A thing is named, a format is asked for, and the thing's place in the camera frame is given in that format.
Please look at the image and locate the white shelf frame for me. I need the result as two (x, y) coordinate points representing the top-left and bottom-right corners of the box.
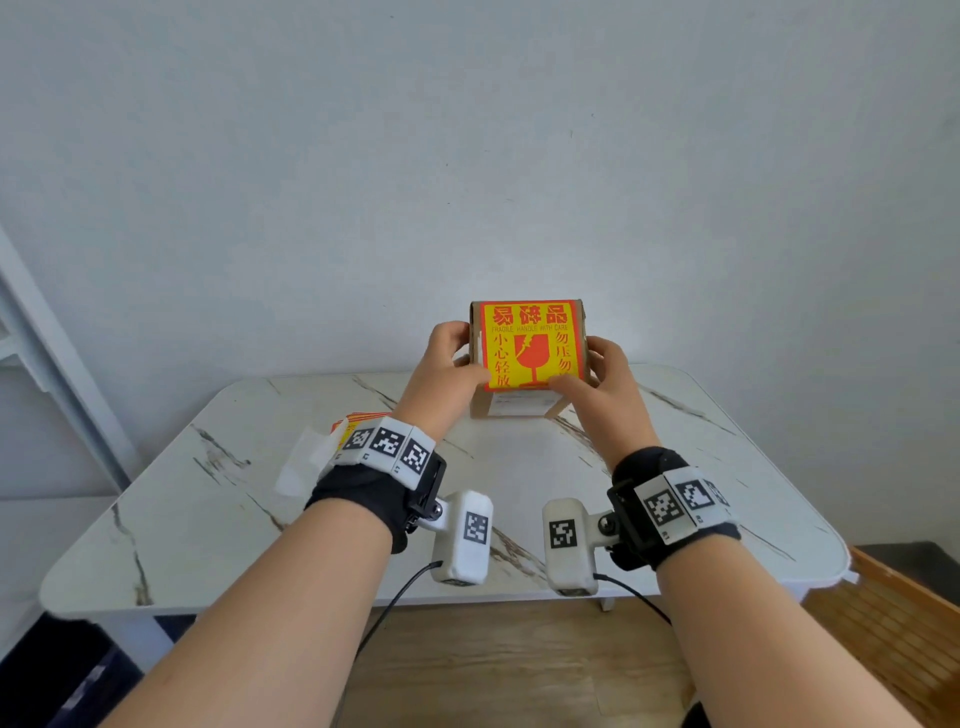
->
(0, 225), (144, 496)

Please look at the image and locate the yellow and red warning sticker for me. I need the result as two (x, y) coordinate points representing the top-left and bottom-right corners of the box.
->
(480, 301), (586, 393)

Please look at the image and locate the person's right hand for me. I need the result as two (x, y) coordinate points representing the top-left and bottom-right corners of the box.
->
(547, 336), (663, 474)

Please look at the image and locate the person's left hand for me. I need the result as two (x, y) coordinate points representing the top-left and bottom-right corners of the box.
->
(391, 321), (492, 444)

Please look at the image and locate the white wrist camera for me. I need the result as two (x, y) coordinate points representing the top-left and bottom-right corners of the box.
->
(543, 498), (624, 597)
(418, 491), (495, 588)

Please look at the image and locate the dark blue object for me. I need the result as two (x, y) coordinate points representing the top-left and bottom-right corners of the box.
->
(0, 615), (145, 728)

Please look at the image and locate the person's right forearm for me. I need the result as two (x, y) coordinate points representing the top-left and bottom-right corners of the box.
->
(656, 534), (925, 728)

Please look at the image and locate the brown cardboard box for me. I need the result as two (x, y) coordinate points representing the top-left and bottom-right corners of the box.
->
(468, 300), (591, 420)

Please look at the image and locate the person's left forearm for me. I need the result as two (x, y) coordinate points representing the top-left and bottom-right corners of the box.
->
(97, 496), (395, 728)

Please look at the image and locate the black camera cable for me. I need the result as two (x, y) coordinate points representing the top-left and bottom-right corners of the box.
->
(330, 560), (445, 728)
(592, 573), (673, 626)

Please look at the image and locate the orange striped sticker sheet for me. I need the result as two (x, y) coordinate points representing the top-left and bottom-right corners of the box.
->
(331, 411), (393, 453)

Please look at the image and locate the wooden woven chair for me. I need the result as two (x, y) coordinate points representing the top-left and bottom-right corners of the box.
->
(802, 547), (960, 728)

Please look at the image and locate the black wristband with marker tags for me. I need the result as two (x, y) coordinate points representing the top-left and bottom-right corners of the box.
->
(607, 447), (742, 571)
(306, 417), (449, 555)

